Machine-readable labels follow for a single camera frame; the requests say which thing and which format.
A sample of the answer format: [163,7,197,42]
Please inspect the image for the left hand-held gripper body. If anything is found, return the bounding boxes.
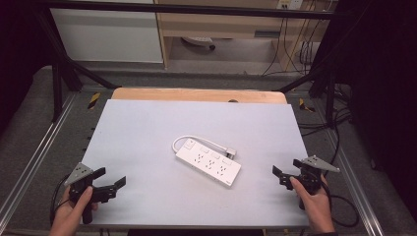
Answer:
[64,162,118,225]

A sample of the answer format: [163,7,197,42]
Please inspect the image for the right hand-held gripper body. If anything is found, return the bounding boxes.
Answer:
[278,154,341,210]

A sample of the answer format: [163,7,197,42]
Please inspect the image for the person's right hand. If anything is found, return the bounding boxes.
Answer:
[289,173,336,235]

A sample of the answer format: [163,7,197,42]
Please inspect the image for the person's left hand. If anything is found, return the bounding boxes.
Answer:
[48,185,99,236]

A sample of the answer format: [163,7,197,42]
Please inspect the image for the black curtain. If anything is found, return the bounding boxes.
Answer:
[323,0,417,224]
[0,0,53,132]

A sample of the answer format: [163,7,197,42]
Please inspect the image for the light wooden table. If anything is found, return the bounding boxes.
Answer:
[111,87,288,105]

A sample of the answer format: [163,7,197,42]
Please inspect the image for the white cabinet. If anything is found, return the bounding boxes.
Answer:
[49,0,164,64]

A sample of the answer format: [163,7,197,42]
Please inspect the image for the white power strip under desk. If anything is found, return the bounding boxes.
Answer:
[181,35,216,51]

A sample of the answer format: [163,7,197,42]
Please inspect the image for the light wooden desk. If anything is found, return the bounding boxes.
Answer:
[153,0,324,71]

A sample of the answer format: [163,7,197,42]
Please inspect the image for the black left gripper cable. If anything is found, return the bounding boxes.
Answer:
[49,173,72,227]

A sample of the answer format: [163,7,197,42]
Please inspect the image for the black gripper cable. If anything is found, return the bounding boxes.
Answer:
[49,173,72,227]
[323,181,360,228]

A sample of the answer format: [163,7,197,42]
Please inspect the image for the aluminium rail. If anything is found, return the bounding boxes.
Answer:
[0,92,80,227]
[324,129,387,236]

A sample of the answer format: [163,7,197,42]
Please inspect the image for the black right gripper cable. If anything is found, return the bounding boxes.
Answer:
[323,181,360,228]

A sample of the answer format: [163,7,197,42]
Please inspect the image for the bundle of black floor cables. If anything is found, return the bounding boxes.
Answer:
[297,83,353,166]

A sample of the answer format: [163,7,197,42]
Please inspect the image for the white power strip cable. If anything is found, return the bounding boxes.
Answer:
[171,135,229,154]

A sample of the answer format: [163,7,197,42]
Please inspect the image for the hanging black cables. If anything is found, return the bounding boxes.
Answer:
[261,9,324,77]

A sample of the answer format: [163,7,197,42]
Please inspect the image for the wall socket panel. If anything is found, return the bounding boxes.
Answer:
[276,0,304,11]

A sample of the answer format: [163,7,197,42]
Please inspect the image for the black metal frame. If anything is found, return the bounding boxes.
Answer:
[33,0,345,123]

